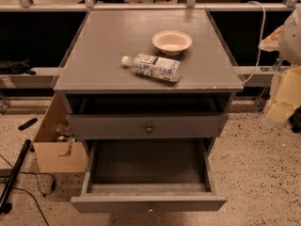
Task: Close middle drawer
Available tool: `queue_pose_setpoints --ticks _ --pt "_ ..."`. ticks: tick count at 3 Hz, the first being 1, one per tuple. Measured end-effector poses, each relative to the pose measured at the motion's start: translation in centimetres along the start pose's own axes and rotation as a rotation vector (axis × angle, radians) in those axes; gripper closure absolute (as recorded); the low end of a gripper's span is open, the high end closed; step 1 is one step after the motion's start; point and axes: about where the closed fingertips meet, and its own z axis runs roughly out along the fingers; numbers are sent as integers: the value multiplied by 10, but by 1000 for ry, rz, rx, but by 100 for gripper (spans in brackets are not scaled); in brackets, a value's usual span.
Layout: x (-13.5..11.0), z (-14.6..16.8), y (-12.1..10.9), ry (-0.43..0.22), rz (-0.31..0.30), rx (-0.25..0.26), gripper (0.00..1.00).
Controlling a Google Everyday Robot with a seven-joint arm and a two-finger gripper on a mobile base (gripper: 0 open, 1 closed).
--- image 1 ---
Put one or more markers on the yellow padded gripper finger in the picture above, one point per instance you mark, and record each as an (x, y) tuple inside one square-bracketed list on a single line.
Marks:
[(285, 96)]

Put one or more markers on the grey drawer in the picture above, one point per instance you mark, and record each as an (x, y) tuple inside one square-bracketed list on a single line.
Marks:
[(152, 175), (135, 126)]

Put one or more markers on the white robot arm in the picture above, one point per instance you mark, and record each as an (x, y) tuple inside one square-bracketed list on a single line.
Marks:
[(286, 39)]

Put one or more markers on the grey top drawer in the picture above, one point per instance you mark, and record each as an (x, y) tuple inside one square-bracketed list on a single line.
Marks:
[(135, 126)]

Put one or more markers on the grey wooden drawer cabinet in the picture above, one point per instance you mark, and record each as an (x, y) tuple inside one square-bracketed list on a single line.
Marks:
[(94, 82)]

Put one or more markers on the clear plastic water bottle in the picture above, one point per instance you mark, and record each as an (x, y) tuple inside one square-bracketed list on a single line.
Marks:
[(154, 66)]

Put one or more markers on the white paper bowl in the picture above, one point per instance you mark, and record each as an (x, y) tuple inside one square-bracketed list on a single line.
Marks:
[(171, 42)]

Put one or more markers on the items inside cardboard box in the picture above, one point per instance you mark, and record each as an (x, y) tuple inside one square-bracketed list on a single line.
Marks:
[(64, 133)]

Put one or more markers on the cardboard box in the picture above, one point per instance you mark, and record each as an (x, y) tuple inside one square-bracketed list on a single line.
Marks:
[(55, 152)]

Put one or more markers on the black marker on floor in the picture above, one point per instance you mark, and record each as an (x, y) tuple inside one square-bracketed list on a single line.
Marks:
[(27, 124)]

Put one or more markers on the black pole on floor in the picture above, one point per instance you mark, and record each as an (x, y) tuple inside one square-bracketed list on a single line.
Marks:
[(6, 206)]

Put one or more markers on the black object on rail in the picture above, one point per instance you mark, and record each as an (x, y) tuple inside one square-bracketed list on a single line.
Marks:
[(16, 67)]

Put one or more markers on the metal railing frame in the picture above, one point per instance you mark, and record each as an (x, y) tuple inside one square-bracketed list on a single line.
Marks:
[(46, 34)]

